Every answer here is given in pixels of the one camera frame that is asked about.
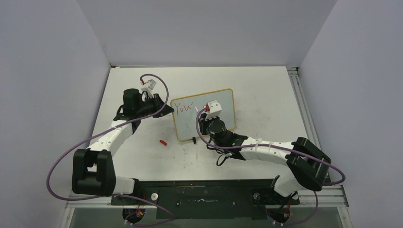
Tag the yellow framed whiteboard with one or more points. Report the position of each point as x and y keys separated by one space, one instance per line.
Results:
x=184 y=115

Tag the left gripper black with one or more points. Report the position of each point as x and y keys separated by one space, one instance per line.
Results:
x=157 y=101

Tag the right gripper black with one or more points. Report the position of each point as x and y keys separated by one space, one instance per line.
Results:
x=204 y=123

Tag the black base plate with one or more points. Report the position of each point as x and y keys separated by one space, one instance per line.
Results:
x=208 y=199

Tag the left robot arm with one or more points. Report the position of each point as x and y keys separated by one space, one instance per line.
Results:
x=93 y=168

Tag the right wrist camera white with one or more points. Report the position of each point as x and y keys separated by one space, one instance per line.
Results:
x=212 y=109

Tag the red marker cap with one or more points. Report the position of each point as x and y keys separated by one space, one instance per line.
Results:
x=163 y=142

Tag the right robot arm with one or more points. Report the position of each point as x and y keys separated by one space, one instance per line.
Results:
x=308 y=165

